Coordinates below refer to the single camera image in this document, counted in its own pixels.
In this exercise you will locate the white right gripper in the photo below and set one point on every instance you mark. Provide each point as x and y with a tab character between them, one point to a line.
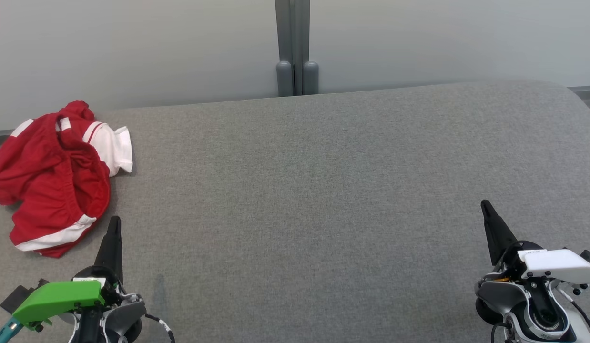
557	264

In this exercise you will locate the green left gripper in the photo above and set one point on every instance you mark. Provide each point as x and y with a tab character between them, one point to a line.
56	297

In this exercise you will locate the red Bulls print shorts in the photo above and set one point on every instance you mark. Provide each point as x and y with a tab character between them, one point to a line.
42	190

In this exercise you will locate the red and white jersey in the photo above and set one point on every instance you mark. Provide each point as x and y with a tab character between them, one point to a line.
111	147

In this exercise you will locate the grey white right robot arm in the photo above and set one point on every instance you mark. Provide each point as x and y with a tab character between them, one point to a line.
495	293

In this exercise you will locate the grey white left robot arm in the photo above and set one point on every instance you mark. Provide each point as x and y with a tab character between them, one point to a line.
123	314

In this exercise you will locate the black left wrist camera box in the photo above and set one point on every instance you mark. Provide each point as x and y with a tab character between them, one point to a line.
18	295

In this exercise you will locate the grey partition post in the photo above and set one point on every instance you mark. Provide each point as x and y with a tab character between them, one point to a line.
297	38

